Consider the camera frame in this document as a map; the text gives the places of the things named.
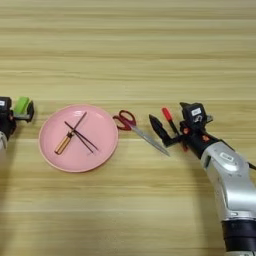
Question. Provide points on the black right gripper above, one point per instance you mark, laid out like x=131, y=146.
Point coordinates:
x=196, y=141

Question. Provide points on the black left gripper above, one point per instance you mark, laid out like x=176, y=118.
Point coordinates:
x=5, y=123

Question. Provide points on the pink round plate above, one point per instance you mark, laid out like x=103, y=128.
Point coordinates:
x=100, y=133

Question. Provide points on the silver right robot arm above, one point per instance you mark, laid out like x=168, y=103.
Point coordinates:
x=230, y=186

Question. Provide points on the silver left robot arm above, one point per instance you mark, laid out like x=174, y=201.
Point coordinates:
x=2, y=141

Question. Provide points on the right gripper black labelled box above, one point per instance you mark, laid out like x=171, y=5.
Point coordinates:
x=195, y=115

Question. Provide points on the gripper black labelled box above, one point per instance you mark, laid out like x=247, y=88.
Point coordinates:
x=5, y=104
x=195, y=115

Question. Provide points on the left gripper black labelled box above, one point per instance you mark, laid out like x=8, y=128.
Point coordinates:
x=5, y=104

